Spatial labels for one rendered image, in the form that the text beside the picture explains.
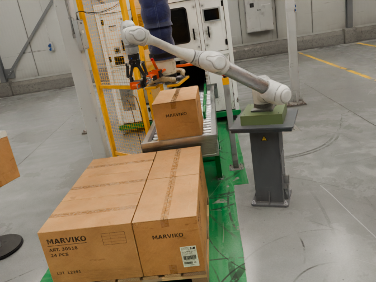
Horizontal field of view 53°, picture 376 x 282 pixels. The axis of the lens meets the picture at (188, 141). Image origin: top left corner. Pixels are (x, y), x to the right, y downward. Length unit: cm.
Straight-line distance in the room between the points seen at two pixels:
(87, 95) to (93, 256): 214
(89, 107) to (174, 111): 120
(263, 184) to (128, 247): 138
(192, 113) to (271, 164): 82
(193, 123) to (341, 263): 165
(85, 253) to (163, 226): 53
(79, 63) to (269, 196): 236
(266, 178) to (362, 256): 97
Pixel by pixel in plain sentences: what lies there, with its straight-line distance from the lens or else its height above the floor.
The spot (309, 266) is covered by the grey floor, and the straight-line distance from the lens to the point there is 270.
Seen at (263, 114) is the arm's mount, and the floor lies 83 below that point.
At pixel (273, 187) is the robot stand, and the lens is 329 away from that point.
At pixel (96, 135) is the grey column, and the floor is 54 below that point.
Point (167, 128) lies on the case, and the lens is 342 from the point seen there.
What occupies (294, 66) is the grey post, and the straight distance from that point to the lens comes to 623.
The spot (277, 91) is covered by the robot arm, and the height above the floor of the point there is 103.
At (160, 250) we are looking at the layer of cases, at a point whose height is 33.
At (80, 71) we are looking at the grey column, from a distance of 418.
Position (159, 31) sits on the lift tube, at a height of 157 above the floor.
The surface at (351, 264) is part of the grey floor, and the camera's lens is 274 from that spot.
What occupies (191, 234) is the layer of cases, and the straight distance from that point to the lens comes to 232.
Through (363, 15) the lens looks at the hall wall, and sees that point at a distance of 1328.
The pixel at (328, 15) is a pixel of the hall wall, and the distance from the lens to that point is 1287.
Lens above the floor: 168
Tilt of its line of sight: 19 degrees down
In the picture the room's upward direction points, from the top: 9 degrees counter-clockwise
